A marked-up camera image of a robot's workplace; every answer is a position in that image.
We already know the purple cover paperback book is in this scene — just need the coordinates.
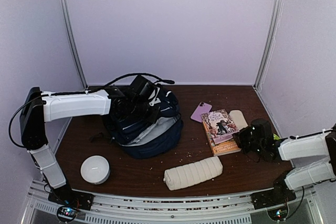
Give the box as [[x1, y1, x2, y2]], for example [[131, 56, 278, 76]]
[[201, 109, 239, 145]]

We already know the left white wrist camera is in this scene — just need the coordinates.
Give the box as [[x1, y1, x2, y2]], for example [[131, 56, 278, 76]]
[[148, 87, 160, 106]]

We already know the left aluminium frame post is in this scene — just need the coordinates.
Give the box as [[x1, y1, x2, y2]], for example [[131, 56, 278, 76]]
[[60, 0, 88, 89]]

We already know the navy blue student backpack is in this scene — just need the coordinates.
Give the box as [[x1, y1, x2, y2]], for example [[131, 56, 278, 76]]
[[102, 84, 183, 159]]

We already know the green plate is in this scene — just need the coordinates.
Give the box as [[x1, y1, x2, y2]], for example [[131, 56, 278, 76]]
[[273, 134, 280, 141]]

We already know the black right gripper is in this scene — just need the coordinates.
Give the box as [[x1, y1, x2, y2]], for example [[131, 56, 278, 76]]
[[233, 126, 264, 155]]

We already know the white ceramic bowl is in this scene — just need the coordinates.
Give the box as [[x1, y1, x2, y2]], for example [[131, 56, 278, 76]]
[[80, 155, 110, 185]]

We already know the beige glasses case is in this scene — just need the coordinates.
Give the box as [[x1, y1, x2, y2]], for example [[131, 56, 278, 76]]
[[229, 110, 248, 130]]

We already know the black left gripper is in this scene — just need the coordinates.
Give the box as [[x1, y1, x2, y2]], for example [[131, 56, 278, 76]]
[[130, 99, 161, 123]]

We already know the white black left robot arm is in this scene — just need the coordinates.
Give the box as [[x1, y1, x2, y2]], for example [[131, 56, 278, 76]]
[[14, 73, 160, 205]]

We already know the orange treehouse paperback book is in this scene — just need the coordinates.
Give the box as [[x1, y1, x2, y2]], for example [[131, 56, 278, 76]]
[[205, 130, 241, 156]]

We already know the aluminium frame post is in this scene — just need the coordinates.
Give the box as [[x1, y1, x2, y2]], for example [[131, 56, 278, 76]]
[[60, 0, 88, 89], [254, 0, 283, 92]]

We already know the purple smartphone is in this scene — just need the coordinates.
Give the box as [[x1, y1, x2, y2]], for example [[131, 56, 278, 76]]
[[190, 102, 212, 123]]

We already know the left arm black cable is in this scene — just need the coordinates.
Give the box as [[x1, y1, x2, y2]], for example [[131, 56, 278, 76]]
[[7, 72, 175, 148]]

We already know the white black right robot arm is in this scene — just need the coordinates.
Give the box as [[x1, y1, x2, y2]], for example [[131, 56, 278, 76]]
[[233, 119, 335, 204]]

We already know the white front rail frame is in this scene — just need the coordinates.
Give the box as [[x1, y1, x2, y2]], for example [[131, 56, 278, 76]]
[[20, 179, 323, 224]]

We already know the right aluminium frame post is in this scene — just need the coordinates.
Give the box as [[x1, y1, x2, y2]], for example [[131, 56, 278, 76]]
[[254, 0, 283, 92]]

